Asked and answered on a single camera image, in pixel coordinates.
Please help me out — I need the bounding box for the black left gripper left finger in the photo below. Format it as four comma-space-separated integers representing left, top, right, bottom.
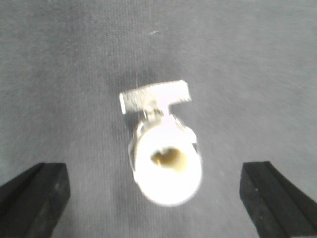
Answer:
0, 163, 70, 238

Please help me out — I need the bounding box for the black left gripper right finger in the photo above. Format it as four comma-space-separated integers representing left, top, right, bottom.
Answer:
239, 161, 317, 238

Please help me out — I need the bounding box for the black conveyor belt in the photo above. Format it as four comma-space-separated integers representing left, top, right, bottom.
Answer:
0, 0, 317, 238

